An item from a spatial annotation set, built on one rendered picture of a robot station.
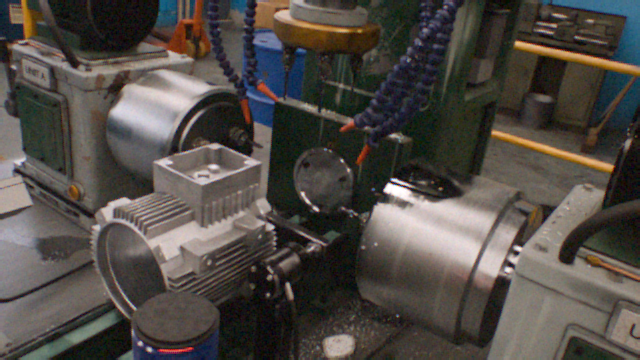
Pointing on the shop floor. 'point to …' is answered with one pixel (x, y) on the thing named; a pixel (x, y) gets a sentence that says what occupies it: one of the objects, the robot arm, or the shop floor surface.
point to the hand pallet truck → (185, 36)
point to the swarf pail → (536, 110)
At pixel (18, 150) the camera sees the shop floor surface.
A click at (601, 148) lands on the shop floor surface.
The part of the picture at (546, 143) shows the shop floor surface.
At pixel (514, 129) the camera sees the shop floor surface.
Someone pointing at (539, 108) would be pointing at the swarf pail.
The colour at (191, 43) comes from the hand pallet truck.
